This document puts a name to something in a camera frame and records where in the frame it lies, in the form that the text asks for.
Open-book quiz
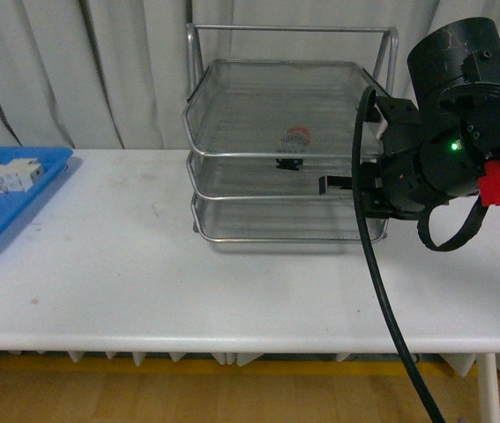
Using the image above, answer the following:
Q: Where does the white table leg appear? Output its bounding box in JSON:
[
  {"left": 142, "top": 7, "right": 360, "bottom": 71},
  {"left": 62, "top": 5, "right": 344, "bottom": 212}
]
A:
[{"left": 476, "top": 352, "right": 500, "bottom": 423}]

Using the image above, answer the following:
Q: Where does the silver mesh tray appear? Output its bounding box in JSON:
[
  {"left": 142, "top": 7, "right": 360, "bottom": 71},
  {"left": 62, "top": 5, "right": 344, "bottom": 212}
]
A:
[
  {"left": 186, "top": 152, "right": 351, "bottom": 200},
  {"left": 190, "top": 193, "right": 388, "bottom": 245},
  {"left": 183, "top": 60, "right": 387, "bottom": 159}
]

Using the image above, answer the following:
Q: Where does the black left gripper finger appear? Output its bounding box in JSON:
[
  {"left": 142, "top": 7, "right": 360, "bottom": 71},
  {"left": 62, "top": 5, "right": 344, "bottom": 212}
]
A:
[{"left": 318, "top": 175, "right": 354, "bottom": 197}]

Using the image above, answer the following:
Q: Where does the thick black cable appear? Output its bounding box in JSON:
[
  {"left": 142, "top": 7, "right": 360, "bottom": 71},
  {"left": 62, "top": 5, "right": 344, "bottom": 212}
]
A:
[{"left": 351, "top": 85, "right": 447, "bottom": 423}]

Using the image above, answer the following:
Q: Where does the red emergency stop button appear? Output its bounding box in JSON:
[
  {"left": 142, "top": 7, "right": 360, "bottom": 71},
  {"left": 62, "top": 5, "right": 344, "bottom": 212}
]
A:
[{"left": 276, "top": 125, "right": 311, "bottom": 171}]

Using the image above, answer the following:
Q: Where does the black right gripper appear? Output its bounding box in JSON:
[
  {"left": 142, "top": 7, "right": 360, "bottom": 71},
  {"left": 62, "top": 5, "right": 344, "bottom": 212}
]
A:
[{"left": 361, "top": 131, "right": 484, "bottom": 220}]

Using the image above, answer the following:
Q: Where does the blue plastic tray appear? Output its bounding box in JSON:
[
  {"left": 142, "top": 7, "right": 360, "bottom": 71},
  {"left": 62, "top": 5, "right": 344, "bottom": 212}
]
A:
[{"left": 0, "top": 146, "right": 72, "bottom": 236}]

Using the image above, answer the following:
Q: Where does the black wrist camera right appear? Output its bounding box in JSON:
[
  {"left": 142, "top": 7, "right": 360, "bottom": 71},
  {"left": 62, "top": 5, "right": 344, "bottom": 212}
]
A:
[{"left": 367, "top": 95, "right": 422, "bottom": 160}]

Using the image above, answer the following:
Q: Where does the white pleated curtain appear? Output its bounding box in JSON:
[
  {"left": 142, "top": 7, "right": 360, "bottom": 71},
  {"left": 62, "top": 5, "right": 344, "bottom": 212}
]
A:
[{"left": 0, "top": 1, "right": 500, "bottom": 149}]

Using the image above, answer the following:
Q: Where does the silver mesh rack frame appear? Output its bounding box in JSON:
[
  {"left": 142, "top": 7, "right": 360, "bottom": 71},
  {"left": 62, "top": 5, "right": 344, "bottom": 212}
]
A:
[{"left": 186, "top": 23, "right": 399, "bottom": 94}]

